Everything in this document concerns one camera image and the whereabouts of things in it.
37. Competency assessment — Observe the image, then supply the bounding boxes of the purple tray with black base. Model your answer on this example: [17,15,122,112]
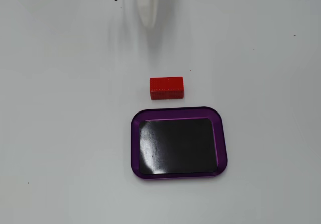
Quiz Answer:
[130,106,228,182]

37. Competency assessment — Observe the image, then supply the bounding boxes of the red textured rectangular block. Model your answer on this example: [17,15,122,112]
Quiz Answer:
[149,76,184,101]

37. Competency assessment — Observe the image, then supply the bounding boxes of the white pointed gripper finger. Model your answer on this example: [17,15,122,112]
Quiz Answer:
[135,0,162,31]

